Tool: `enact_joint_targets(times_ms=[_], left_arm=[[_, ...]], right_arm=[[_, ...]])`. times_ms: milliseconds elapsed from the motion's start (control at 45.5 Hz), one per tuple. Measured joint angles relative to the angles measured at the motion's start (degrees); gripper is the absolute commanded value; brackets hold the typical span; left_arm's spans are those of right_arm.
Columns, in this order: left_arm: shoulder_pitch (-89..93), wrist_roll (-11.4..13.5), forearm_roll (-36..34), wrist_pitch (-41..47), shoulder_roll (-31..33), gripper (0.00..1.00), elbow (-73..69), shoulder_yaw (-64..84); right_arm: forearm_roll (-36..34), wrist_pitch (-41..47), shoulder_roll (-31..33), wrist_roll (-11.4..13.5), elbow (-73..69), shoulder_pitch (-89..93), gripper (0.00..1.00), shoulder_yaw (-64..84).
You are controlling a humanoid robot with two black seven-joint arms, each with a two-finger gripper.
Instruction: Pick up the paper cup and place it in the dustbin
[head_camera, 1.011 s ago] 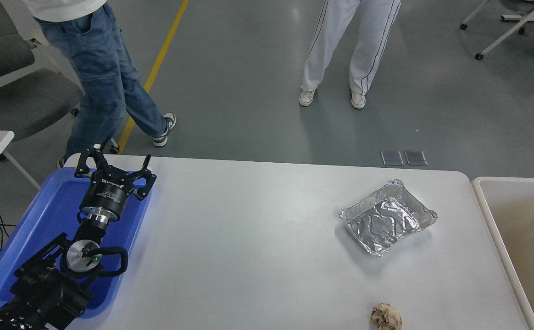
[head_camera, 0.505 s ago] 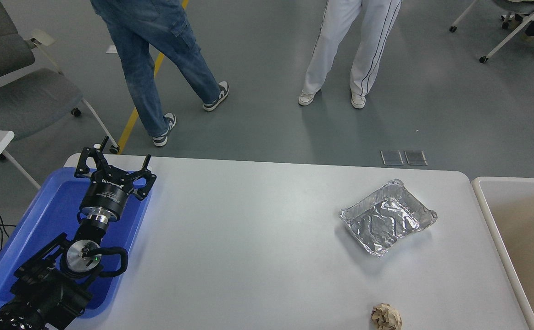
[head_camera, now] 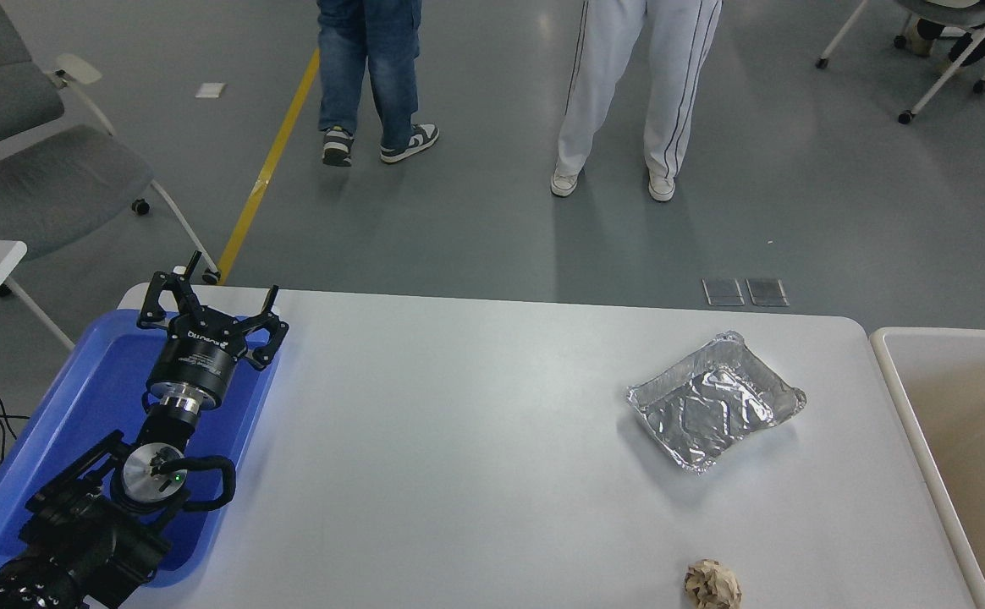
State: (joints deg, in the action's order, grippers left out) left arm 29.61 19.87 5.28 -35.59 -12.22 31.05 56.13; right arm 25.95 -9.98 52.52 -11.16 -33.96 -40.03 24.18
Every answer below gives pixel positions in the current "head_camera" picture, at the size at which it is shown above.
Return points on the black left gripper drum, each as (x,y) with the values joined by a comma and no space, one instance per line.
(196,359)

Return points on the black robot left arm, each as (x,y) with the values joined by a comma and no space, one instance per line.
(78,541)

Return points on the blue plastic tray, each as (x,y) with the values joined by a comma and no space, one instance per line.
(78,397)

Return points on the white floor label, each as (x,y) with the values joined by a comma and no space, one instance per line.
(211,90)

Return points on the person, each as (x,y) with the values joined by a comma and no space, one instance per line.
(928,30)
(611,76)
(349,68)

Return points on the silver foil tray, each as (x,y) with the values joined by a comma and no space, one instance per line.
(712,406)

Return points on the clear floor plate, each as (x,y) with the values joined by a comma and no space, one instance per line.
(723,291)
(767,292)

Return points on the crumpled tan paper ball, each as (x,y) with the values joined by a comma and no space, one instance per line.
(712,585)

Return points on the large pale bin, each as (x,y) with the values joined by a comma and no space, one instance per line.
(983,423)

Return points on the white-framed rolling chair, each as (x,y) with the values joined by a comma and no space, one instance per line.
(958,61)

